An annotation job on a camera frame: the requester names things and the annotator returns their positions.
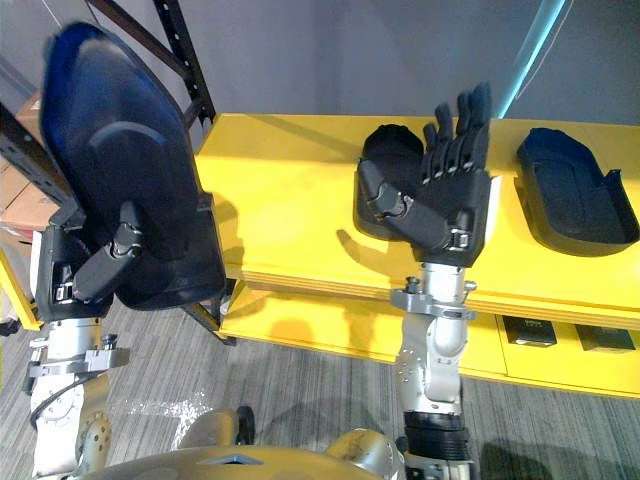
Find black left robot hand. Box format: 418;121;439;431
33;202;147;322

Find black plastic housing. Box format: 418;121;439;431
38;19;227;311
514;127;634;258
353;124;432;239

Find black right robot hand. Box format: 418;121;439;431
355;82;502;267

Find silver robot leg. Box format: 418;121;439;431
323;427;407;474
177;405;257;451

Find brown cardboard box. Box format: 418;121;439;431
14;89;47;147
0;154;57;232

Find yellow shelf rack black posts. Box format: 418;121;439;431
84;0;640;401
0;102;71;332

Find silver left robot leg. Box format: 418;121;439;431
177;405;257;451

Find small black box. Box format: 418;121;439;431
573;323;640;354
501;314;559;348

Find silver right robot leg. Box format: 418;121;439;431
323;427;407;474

